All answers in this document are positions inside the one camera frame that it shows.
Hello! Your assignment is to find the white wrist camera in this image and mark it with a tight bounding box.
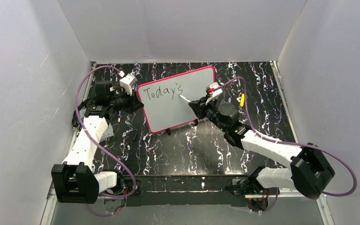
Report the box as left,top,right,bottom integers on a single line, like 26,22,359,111
119,74,137,96
205,82,223,105

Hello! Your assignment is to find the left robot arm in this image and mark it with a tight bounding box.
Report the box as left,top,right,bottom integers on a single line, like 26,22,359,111
51,78,143,204

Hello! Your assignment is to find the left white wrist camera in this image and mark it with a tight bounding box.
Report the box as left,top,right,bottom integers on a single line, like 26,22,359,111
119,74,137,96

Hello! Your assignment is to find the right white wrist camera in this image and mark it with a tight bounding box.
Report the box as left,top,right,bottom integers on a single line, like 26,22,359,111
205,82,223,105

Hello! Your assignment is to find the purple cable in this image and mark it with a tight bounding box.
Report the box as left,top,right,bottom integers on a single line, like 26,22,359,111
74,65,137,218
208,76,358,213

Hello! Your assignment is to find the black wire board stand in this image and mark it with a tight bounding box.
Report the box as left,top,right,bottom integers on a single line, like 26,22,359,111
165,119,199,135

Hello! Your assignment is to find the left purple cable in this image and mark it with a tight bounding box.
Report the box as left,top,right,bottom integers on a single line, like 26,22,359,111
74,65,137,218

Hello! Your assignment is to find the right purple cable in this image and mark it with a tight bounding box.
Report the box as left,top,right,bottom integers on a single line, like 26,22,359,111
208,76,358,213

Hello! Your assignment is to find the yellow marker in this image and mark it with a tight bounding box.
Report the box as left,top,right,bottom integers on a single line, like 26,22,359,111
238,93,245,107

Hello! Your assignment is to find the clear plastic organizer box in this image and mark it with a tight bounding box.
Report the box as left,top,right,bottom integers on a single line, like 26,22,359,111
100,123,114,142

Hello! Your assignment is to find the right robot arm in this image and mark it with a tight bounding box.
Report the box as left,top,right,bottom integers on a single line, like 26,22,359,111
188,97,335,199

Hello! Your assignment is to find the pink framed whiteboard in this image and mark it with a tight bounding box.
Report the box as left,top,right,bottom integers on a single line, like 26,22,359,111
137,66,216,133

